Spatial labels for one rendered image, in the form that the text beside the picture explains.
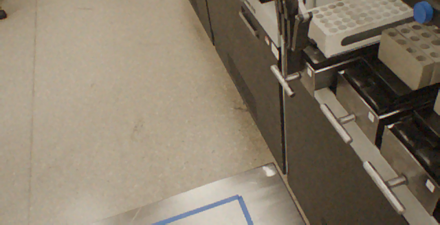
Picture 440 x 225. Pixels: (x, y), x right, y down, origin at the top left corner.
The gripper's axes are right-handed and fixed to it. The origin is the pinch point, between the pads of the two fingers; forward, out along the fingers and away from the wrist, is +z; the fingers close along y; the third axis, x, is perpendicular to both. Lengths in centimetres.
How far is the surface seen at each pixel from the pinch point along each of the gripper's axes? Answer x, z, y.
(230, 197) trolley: 22.3, -2.0, -27.8
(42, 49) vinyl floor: 85, 80, 168
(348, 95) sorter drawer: -5.5, 1.9, -12.9
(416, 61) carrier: -13.0, -7.8, -19.1
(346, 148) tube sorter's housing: -5.5, 15.8, -14.1
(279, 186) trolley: 15.1, -1.9, -28.8
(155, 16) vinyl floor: 15, 80, 169
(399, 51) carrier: -13.0, -7.1, -15.0
